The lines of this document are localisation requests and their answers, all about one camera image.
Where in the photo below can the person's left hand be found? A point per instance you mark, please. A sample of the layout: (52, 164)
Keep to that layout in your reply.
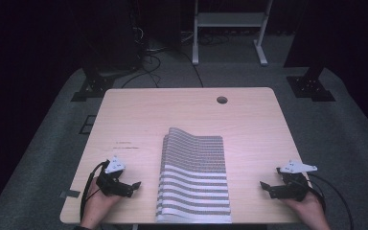
(100, 207)

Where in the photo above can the grey tape strip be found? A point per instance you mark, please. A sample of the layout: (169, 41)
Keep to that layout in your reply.
(70, 193)

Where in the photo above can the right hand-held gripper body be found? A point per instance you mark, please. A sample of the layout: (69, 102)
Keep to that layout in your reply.
(292, 185)

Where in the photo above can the white metal stand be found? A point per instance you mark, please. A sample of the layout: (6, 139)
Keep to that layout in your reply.
(228, 19)

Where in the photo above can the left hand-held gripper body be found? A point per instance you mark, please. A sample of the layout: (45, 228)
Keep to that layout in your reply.
(111, 182)

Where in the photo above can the black stand base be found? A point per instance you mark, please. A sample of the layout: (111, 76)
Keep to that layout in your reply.
(92, 86)
(310, 86)

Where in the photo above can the grey white striped cloth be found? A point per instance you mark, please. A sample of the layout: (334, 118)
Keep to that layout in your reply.
(193, 166)

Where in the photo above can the person's right hand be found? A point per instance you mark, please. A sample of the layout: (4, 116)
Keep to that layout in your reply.
(306, 211)

